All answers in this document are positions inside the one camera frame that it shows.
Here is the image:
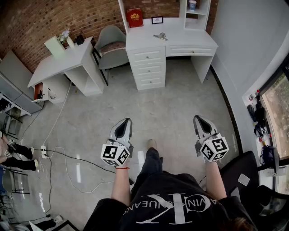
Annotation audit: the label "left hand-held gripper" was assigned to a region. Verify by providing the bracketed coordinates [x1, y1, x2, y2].
[100, 118, 135, 168]

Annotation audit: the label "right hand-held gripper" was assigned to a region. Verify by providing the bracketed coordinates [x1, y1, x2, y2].
[193, 115, 230, 163]

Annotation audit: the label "silver metal binder clip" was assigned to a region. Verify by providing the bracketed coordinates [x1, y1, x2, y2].
[153, 32, 169, 42]

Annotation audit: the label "person's left forearm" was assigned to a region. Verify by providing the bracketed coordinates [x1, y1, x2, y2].
[110, 166, 133, 207]

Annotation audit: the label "person's right forearm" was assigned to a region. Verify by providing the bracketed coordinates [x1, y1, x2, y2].
[204, 161, 228, 200]

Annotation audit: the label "person's black trouser leg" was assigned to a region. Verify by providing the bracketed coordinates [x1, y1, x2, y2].
[131, 147, 164, 194]

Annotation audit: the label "black office chair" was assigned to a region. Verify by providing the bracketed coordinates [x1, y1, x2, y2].
[220, 150, 289, 227]

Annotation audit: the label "black bag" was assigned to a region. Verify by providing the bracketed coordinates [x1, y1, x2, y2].
[247, 99, 269, 136]

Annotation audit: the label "white small desk drawer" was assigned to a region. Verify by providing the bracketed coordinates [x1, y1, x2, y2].
[136, 75, 166, 88]
[135, 64, 166, 77]
[132, 50, 166, 65]

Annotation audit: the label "grey square pad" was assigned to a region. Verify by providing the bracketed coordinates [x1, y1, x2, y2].
[238, 173, 251, 187]

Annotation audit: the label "purple backpack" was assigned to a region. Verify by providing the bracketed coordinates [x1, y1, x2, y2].
[259, 145, 280, 174]

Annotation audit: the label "person's black printed t-shirt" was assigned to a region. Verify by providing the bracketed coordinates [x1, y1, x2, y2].
[83, 172, 258, 231]

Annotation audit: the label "window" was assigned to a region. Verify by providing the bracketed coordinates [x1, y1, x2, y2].
[259, 65, 289, 160]

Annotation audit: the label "white wide desk drawer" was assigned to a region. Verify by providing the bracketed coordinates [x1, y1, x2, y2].
[166, 46, 217, 57]

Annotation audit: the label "white plain desk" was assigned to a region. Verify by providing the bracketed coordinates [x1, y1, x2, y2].
[27, 36, 105, 104]

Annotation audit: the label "orange box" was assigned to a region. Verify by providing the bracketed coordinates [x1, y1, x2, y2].
[33, 82, 44, 101]

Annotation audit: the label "white desk with hutch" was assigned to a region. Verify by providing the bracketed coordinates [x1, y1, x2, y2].
[117, 0, 219, 91]

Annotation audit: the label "white flowers in black vase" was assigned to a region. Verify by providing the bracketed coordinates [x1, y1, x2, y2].
[56, 28, 75, 49]

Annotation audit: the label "grey metal table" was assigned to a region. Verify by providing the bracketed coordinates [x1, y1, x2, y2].
[0, 72, 44, 117]

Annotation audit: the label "white tall box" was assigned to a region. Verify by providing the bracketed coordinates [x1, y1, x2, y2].
[44, 36, 66, 57]

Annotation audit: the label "red book with gold print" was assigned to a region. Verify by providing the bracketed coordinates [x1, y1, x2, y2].
[126, 8, 144, 28]

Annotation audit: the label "white partition panel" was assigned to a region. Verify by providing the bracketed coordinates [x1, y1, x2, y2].
[0, 50, 34, 91]

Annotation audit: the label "black cable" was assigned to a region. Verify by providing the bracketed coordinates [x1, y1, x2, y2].
[45, 148, 117, 218]

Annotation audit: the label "white cable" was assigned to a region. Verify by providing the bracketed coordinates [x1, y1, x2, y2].
[38, 146, 116, 194]
[42, 81, 73, 148]

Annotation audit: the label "grey armchair with black frame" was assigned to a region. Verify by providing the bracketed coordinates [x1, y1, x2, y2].
[92, 25, 130, 86]

